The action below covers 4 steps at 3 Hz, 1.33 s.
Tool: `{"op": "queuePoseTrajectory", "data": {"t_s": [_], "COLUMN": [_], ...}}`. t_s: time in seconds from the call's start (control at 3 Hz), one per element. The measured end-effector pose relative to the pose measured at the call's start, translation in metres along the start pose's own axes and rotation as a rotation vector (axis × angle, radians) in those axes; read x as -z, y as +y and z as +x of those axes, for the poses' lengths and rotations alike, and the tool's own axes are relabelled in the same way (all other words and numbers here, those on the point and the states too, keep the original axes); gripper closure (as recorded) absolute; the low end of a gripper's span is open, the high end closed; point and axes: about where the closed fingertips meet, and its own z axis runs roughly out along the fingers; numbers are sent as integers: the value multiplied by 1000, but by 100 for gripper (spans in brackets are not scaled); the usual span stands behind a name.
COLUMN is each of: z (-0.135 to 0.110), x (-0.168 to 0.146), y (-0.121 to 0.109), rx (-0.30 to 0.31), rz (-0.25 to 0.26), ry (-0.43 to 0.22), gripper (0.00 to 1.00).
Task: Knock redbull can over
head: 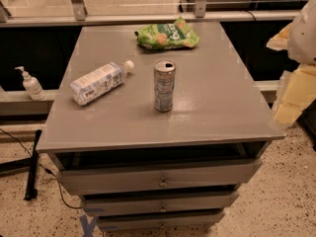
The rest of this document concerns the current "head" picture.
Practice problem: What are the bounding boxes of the middle grey drawer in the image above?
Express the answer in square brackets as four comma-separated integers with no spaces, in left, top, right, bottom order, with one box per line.
[81,191,239,216]

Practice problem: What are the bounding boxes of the bottom grey drawer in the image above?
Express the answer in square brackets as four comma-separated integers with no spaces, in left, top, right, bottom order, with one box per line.
[97,209,224,231]

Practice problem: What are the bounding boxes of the white pump dispenser bottle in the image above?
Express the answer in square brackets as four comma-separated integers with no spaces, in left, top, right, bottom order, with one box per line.
[16,66,45,101]

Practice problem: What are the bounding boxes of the metal railing frame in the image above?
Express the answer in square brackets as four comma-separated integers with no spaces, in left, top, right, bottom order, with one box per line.
[0,0,308,28]

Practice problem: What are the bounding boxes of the blue tape floor mark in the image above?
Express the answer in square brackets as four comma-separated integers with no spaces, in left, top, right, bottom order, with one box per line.
[79,210,106,237]

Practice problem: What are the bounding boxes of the top grey drawer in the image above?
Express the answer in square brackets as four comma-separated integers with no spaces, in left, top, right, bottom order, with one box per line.
[57,158,263,196]

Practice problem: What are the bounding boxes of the silver redbull can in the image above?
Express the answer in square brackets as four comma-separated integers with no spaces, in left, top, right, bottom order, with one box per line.
[154,59,176,112]

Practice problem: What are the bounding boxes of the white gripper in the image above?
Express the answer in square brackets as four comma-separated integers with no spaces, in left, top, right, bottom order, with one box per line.
[267,0,316,125]

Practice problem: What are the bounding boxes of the grey drawer cabinet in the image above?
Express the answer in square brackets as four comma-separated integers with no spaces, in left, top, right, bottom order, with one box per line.
[36,21,286,232]

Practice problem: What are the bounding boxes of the clear plastic water bottle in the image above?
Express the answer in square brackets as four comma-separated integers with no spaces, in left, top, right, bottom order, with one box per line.
[70,60,134,106]

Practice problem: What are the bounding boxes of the green snack chip bag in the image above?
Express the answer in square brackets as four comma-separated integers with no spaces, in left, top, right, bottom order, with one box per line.
[134,17,199,50]

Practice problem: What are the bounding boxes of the black floor cable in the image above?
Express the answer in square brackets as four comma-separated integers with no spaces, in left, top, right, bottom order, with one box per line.
[0,127,82,210]

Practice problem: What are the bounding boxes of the grey drawer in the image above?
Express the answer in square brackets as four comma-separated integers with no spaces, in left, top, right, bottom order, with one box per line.
[97,209,224,231]
[81,191,239,216]
[57,158,263,196]

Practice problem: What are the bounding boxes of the black floor stand bar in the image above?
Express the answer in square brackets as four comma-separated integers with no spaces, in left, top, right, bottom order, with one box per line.
[25,129,41,200]

